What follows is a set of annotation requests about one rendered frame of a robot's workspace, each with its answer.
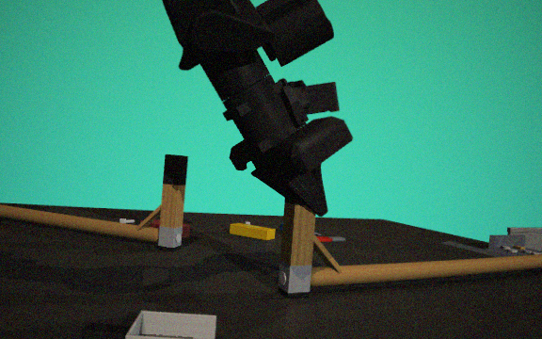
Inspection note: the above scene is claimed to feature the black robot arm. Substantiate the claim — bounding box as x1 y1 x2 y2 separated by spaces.
162 0 340 125

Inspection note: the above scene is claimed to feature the yellow rectangular bar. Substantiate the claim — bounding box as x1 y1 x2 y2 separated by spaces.
230 223 276 241

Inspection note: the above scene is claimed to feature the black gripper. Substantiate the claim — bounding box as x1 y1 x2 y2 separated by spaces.
222 74 353 217

